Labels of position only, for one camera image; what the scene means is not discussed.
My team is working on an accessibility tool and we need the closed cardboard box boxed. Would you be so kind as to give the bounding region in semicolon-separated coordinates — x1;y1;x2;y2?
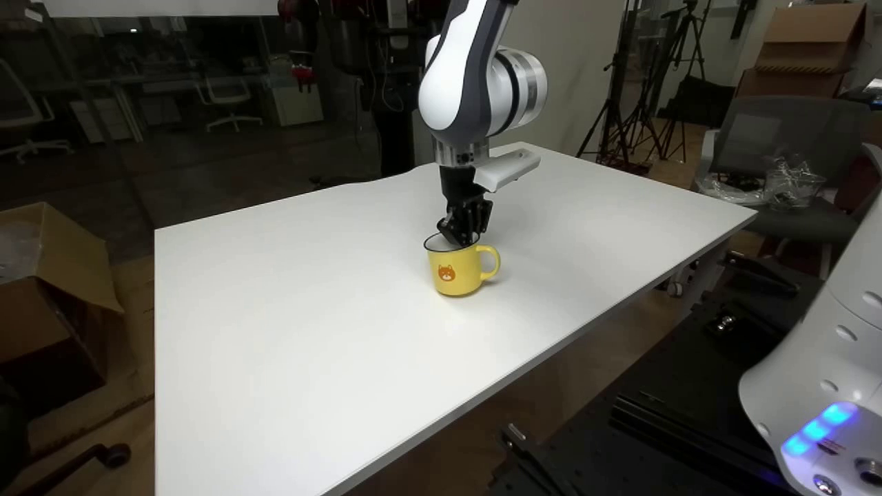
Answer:
736;0;870;102

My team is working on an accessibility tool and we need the grey armchair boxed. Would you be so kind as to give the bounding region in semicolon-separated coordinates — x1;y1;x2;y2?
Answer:
703;94;882;271

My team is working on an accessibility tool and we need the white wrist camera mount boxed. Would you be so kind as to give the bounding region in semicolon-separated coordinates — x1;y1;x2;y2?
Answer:
467;143;543;195

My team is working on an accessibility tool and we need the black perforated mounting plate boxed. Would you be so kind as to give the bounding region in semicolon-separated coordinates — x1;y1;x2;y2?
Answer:
488;259;882;496

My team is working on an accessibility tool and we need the open cardboard box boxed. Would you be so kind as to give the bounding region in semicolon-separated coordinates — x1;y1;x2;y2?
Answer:
0;198;127;412

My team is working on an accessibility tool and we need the white board panel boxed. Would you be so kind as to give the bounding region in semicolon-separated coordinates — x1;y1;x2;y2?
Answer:
37;0;284;19

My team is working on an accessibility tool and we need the clear plastic bag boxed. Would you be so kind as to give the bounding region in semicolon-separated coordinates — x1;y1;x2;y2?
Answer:
693;156;835;213

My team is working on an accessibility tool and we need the black plate clamp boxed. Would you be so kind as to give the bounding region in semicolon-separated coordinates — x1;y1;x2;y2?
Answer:
495;420;574;496

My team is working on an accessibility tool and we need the long black aluminium rail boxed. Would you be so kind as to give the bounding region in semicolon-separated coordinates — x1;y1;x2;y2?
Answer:
720;248;804;302

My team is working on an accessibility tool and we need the red Baxter robot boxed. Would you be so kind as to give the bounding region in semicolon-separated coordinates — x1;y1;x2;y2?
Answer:
272;0;436;182

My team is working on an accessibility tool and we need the black chair base leg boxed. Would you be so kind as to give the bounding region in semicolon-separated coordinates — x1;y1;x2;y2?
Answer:
13;441;134;496

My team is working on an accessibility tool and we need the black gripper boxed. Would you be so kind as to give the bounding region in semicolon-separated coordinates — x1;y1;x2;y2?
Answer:
433;162;495;253

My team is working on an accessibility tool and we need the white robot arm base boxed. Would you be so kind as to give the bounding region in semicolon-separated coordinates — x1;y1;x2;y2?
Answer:
736;191;882;496

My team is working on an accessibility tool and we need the white background office chair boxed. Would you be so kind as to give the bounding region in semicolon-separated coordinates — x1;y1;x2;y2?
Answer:
196;70;266;138

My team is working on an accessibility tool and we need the black tripod stand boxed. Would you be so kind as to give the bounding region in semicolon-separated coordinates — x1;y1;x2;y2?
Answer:
642;0;738;161
574;0;660;173

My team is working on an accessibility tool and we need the white low cabinet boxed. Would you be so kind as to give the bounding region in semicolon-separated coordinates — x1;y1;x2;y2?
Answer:
258;76;325;129

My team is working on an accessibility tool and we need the yellow enamel cup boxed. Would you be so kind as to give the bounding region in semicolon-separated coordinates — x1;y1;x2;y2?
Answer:
421;233;506;302

